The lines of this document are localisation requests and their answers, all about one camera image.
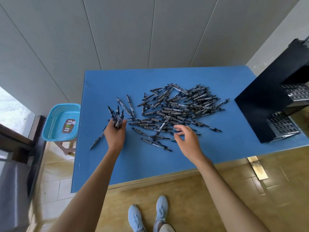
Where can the person's left hand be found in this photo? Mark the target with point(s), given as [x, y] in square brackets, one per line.
[116, 137]

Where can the person's right hand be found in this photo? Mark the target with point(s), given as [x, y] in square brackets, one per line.
[189, 144]

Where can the pile of black pens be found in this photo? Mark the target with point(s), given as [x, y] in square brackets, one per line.
[173, 106]

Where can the black tiered pen display stand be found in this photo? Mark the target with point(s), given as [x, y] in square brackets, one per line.
[260, 103]

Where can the person's left forearm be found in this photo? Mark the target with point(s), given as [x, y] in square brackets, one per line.
[87, 190]

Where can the person's right forearm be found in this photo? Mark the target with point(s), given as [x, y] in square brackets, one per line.
[224, 198]

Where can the blue table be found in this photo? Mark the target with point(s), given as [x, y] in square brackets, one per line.
[144, 166]

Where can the brown stool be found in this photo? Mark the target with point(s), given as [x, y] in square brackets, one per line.
[64, 147]

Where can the blue plastic basket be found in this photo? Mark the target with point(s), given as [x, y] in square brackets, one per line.
[55, 123]

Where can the light blue right shoe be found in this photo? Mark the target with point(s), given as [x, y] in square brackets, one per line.
[161, 210]

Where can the light blue shoe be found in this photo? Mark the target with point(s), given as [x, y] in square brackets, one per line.
[161, 210]
[135, 218]

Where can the brass floor plate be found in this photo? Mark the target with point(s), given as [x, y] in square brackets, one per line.
[257, 167]

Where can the light blue left shoe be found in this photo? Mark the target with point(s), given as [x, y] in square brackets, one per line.
[135, 218]

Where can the dark framed glass door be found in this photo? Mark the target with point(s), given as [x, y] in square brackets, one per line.
[14, 181]

